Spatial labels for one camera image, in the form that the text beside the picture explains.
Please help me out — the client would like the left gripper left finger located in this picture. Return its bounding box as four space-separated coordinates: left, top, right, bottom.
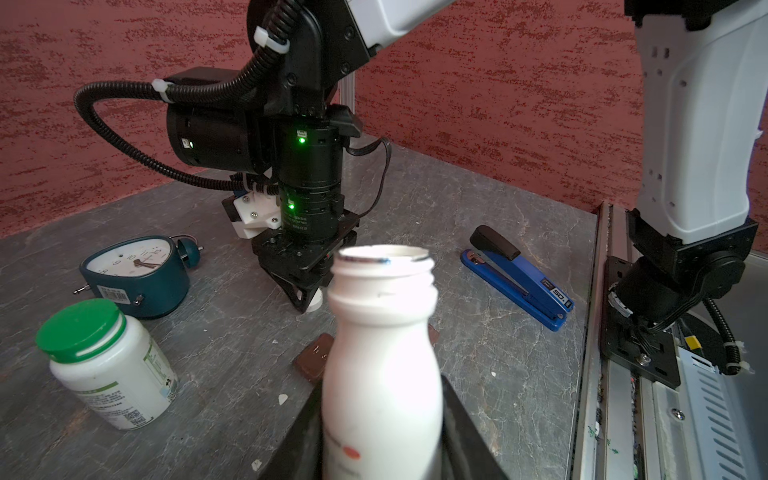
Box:
260 381 323 480

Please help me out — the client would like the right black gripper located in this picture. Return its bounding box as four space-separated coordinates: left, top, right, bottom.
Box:
251 185 360 314

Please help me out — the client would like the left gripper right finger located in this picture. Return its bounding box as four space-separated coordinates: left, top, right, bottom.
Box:
440 376 508 480

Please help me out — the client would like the small white pill bottle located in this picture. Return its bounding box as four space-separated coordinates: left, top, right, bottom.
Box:
321 245 443 479

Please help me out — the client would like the green cap white pill bottle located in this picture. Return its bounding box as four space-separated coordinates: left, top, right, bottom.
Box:
35 298 179 431

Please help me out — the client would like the teal kitchen scale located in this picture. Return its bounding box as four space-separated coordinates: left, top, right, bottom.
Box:
79 234 203 320

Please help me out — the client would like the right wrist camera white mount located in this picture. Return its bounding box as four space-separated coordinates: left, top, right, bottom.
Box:
222 191 282 240

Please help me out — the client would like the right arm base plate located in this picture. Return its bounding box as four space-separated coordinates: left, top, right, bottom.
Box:
600 256 681 389

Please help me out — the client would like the white slotted cable duct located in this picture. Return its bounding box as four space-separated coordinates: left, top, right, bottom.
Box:
652 350 763 479

